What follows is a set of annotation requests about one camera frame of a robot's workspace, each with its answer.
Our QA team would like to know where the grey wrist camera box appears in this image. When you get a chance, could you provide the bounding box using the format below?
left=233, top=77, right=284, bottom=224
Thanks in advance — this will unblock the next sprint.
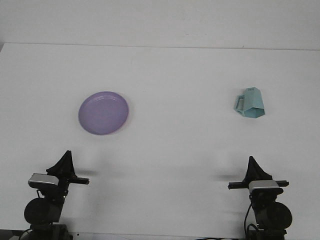
left=248, top=179, right=280, bottom=193
left=27, top=172, right=60, bottom=188

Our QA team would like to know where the pale purple round plate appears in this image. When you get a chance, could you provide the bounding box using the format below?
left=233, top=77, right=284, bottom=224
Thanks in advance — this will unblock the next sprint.
left=77, top=90, right=130, bottom=136

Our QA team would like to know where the pale blue hexagonal cup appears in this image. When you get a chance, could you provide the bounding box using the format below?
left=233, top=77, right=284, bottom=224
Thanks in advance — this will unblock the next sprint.
left=233, top=86, right=266, bottom=120

